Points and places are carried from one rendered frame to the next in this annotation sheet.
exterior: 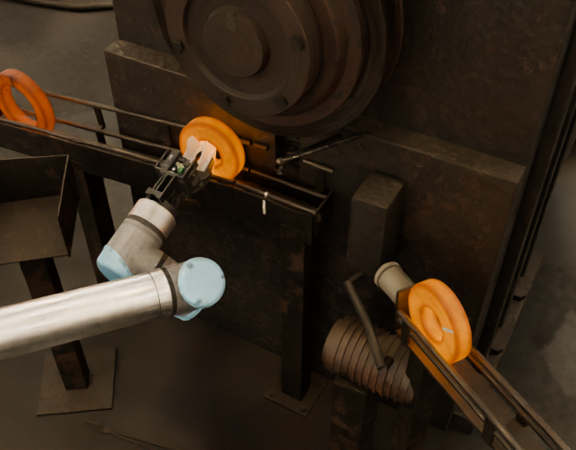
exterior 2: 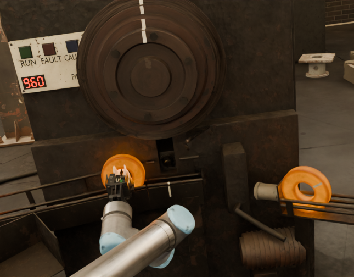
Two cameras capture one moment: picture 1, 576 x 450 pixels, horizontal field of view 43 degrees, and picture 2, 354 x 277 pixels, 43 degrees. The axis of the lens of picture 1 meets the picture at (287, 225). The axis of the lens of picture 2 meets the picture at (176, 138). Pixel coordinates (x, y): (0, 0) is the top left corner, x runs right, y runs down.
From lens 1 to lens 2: 70 cm
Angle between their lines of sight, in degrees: 31
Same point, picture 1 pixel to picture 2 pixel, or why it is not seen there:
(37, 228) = (29, 267)
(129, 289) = (149, 232)
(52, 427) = not seen: outside the picture
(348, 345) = (256, 243)
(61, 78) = not seen: outside the picture
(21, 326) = (105, 270)
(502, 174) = (287, 114)
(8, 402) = not seen: outside the picture
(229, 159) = (138, 173)
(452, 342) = (323, 190)
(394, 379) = (291, 247)
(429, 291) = (296, 172)
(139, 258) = (128, 232)
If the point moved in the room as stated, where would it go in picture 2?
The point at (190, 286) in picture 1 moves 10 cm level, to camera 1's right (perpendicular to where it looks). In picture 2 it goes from (179, 220) to (209, 207)
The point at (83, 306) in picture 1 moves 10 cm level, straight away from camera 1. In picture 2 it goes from (131, 248) to (103, 237)
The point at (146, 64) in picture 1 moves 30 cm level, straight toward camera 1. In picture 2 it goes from (63, 143) to (111, 164)
